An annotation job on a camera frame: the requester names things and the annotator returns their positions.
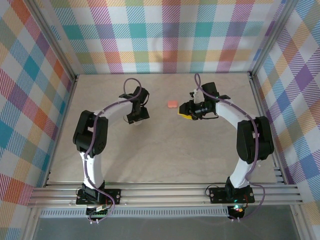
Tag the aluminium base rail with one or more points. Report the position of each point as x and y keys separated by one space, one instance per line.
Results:
x=162 y=193

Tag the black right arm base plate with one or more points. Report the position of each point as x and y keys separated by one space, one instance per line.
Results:
x=217 y=195

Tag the aluminium frame leg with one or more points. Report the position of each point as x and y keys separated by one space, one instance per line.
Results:
x=298 y=222
x=31 y=225

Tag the aluminium frame post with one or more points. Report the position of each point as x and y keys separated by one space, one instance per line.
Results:
x=53 y=37
x=271 y=37

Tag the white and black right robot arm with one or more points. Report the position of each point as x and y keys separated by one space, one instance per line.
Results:
x=255 y=150

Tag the aluminium side rail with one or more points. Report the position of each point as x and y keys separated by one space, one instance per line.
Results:
x=258 y=100
x=62 y=125

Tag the pink earbud charging case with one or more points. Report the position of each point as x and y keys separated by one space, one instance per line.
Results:
x=172 y=104

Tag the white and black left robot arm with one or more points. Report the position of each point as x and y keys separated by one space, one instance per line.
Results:
x=90 y=135

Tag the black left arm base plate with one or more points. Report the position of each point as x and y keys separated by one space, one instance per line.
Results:
x=113 y=196

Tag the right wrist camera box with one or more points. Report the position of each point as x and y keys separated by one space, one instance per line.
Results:
x=196 y=96

